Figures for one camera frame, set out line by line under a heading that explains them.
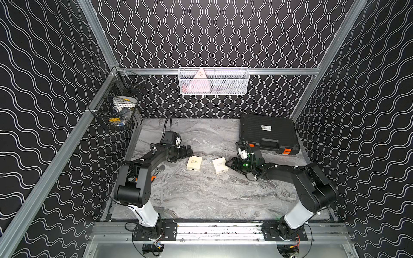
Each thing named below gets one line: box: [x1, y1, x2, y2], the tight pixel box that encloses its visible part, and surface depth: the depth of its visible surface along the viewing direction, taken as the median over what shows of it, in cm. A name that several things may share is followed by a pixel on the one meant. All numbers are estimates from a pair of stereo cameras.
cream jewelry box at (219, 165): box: [211, 156, 230, 174], surface depth 95 cm
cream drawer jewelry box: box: [186, 155, 203, 172], surface depth 97 cm
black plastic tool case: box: [238, 113, 301, 155], surface depth 105 cm
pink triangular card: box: [187, 67, 211, 92], surface depth 92 cm
